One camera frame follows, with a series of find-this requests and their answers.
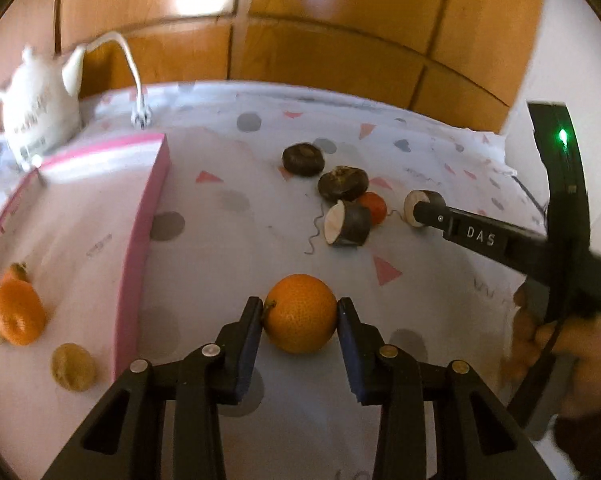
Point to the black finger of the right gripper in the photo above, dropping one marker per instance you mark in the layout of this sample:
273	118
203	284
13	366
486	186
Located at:
516	248

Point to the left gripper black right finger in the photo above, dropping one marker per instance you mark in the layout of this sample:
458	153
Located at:
475	436

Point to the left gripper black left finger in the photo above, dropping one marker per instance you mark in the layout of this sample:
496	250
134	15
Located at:
122	437

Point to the yellowish small potato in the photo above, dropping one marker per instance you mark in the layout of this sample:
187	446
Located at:
73	368

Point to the dark cut radish piece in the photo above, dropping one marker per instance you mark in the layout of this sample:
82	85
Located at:
420	206

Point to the orange mandarin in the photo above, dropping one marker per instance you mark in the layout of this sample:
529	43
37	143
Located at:
22	315

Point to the dark cut radish half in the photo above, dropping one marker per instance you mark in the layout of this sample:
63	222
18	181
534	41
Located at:
347	224

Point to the orange carrot piece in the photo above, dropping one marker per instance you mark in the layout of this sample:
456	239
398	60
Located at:
16	271

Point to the large orange with stem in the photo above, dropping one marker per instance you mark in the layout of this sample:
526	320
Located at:
300	314

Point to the dark round fruit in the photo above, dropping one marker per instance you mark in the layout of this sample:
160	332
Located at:
303	159
343	183

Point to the small red tomato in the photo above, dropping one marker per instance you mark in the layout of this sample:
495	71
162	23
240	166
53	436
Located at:
376	205

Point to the pink shallow box tray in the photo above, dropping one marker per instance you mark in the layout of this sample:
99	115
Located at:
81	223

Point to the patterned white tablecloth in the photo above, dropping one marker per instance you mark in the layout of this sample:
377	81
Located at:
231	221

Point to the white ceramic electric kettle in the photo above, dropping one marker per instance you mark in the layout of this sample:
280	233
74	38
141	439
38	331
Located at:
39	111

